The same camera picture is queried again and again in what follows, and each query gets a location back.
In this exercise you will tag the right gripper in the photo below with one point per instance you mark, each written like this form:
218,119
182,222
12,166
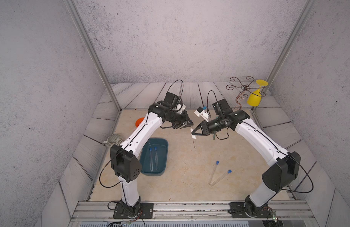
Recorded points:
205,131

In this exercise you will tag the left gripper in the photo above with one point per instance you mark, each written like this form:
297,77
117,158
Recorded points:
184,123

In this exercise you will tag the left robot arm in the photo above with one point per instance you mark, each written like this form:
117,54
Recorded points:
124,158

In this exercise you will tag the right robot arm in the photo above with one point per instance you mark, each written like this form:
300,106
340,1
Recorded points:
284,166

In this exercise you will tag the teal plastic tray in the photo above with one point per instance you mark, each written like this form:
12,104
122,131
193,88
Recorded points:
162,151

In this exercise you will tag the orange bowl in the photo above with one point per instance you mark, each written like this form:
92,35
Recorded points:
139,121

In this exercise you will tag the black metal cup stand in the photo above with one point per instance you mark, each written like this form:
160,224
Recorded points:
245,90

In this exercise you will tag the yellow plastic goblet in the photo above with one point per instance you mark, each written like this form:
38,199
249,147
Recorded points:
256,96

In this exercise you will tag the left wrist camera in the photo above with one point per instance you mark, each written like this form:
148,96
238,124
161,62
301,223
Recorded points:
173,102

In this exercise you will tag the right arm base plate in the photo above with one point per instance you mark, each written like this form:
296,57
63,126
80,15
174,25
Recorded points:
248,210

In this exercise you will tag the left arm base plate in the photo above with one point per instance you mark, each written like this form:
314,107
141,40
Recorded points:
142,210

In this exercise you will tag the aluminium front rail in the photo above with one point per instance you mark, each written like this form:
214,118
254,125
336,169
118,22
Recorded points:
193,214

